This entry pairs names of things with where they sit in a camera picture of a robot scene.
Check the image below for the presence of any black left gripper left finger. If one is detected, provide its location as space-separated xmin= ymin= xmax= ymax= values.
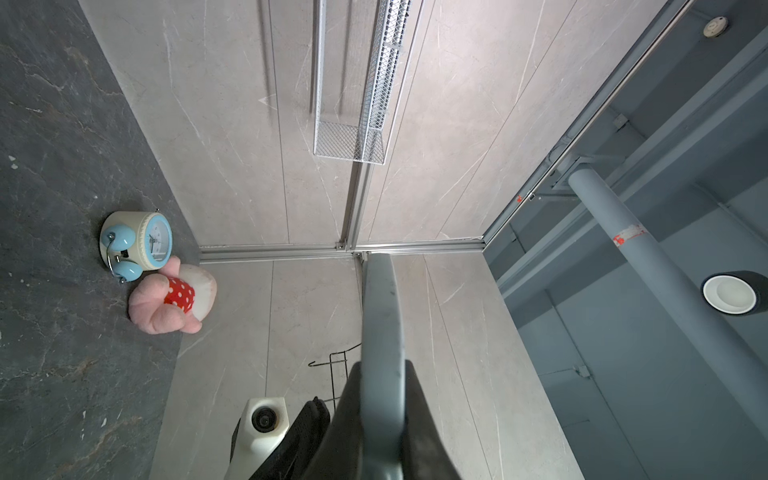
xmin=303 ymin=362 xmax=362 ymax=479

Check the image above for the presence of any light blue phone case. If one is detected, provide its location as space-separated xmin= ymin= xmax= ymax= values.
xmin=360 ymin=253 xmax=405 ymax=479

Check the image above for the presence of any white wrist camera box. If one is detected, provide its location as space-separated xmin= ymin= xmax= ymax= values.
xmin=224 ymin=397 xmax=290 ymax=479

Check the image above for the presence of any blue cream alarm clock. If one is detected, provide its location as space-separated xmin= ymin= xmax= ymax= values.
xmin=99 ymin=211 xmax=173 ymax=283

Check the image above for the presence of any grey ceiling pipe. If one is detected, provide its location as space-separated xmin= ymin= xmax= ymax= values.
xmin=568 ymin=166 xmax=767 ymax=436

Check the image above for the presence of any white wire mesh basket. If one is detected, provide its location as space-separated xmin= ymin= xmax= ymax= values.
xmin=311 ymin=1 xmax=411 ymax=165

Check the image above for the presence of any round ceiling lamp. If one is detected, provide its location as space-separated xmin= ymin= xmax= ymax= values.
xmin=701 ymin=270 xmax=767 ymax=316

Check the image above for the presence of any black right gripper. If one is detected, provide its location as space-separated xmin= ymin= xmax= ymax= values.
xmin=250 ymin=397 xmax=331 ymax=480

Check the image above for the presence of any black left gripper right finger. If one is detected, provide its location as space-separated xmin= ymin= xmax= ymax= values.
xmin=400 ymin=360 xmax=460 ymax=480

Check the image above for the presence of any pink plush pig toy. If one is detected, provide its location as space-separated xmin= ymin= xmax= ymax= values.
xmin=128 ymin=255 xmax=217 ymax=335

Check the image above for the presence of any black wire hook rack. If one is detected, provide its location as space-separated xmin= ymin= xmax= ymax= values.
xmin=307 ymin=343 xmax=361 ymax=413

